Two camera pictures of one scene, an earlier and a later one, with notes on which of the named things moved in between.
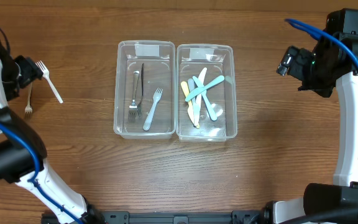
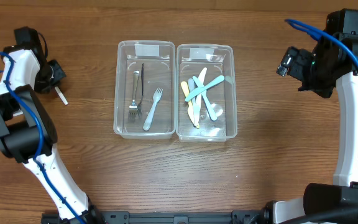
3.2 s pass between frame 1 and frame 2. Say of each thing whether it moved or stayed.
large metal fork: stayed
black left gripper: moved
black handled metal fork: stayed
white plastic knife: stayed
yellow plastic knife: stayed
